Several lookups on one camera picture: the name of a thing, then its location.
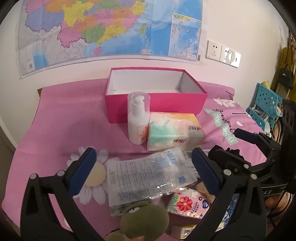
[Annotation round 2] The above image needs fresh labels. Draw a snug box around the white five-hole wall socket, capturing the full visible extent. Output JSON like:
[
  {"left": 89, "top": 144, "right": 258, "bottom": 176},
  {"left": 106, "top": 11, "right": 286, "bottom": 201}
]
[{"left": 206, "top": 40, "right": 223, "bottom": 61}]

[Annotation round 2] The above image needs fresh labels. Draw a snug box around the yellow tissue pack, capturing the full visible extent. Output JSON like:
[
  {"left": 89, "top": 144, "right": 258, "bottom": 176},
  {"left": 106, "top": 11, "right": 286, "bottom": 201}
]
[{"left": 180, "top": 223, "right": 197, "bottom": 240}]

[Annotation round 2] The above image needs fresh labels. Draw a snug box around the colourful wall map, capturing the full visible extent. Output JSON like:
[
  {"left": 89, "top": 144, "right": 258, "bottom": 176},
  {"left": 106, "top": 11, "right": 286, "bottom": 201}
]
[{"left": 18, "top": 0, "right": 203, "bottom": 79}]

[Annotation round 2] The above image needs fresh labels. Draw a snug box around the blue perforated plastic rack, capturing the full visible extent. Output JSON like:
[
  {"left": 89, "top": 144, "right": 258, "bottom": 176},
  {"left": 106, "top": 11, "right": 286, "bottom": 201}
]
[{"left": 245, "top": 82, "right": 284, "bottom": 135}]

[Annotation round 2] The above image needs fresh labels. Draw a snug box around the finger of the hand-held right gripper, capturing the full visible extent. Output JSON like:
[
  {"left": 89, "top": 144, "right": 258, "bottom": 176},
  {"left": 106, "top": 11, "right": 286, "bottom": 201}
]
[
  {"left": 208, "top": 145, "right": 252, "bottom": 173},
  {"left": 233, "top": 129, "right": 281, "bottom": 163}
]

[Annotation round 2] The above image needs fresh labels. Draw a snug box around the blue checked scrunchie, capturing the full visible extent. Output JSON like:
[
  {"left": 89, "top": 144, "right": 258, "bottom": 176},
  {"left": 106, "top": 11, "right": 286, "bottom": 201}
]
[{"left": 222, "top": 192, "right": 243, "bottom": 226}]

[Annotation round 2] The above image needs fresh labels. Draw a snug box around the white double wall socket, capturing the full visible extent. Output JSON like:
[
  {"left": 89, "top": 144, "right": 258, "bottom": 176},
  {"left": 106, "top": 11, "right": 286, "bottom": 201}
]
[{"left": 220, "top": 45, "right": 241, "bottom": 68}]

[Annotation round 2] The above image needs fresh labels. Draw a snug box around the black handbag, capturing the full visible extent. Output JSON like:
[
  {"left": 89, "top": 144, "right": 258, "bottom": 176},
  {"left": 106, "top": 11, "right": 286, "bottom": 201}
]
[{"left": 277, "top": 64, "right": 295, "bottom": 90}]

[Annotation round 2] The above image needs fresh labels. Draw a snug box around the white pump lotion bottle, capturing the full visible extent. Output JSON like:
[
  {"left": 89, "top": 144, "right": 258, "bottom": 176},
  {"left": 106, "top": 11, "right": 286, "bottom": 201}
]
[{"left": 127, "top": 91, "right": 151, "bottom": 146}]

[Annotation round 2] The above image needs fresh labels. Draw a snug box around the pastel tissue pack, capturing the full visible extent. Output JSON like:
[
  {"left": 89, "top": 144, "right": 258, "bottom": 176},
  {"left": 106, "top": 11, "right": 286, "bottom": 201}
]
[{"left": 146, "top": 111, "right": 206, "bottom": 151}]

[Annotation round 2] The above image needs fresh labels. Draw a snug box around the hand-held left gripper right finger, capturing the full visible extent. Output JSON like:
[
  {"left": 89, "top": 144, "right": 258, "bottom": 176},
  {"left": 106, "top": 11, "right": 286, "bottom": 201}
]
[{"left": 185, "top": 147, "right": 269, "bottom": 241}]

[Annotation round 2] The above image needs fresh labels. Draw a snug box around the green frog plush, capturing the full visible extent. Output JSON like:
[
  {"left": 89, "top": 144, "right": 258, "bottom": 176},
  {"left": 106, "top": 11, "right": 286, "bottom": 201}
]
[{"left": 105, "top": 200, "right": 170, "bottom": 241}]

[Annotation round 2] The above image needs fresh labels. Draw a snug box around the pink cardboard box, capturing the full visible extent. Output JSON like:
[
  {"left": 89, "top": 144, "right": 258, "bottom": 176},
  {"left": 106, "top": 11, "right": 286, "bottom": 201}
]
[{"left": 105, "top": 67, "right": 208, "bottom": 124}]

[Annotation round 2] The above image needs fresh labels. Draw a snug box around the pink daisy printed blanket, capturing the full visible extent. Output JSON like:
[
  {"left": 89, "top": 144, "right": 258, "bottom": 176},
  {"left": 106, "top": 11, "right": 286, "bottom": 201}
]
[{"left": 10, "top": 77, "right": 269, "bottom": 241}]

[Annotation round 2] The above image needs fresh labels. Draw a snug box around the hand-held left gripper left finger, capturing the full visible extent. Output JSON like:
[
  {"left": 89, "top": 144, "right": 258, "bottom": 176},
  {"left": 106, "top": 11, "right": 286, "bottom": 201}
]
[{"left": 20, "top": 147, "right": 104, "bottom": 241}]

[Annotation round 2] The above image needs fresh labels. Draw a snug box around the crinkly plastic packet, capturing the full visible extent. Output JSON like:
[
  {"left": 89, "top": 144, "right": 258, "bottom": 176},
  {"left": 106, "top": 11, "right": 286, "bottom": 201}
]
[{"left": 107, "top": 148, "right": 199, "bottom": 217}]

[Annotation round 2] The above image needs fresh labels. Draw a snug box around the floral pocket tissue pack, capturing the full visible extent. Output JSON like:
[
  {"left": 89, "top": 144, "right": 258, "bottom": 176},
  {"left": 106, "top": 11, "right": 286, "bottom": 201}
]
[{"left": 167, "top": 187, "right": 216, "bottom": 219}]

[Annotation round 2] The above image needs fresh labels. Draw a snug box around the person's right hand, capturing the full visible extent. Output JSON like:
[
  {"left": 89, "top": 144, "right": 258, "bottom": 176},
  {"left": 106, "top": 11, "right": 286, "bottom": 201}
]
[{"left": 265, "top": 192, "right": 292, "bottom": 207}]

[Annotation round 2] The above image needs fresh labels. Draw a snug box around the brown plush toy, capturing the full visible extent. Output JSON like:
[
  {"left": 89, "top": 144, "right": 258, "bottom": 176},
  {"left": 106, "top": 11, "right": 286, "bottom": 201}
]
[{"left": 196, "top": 178, "right": 216, "bottom": 202}]

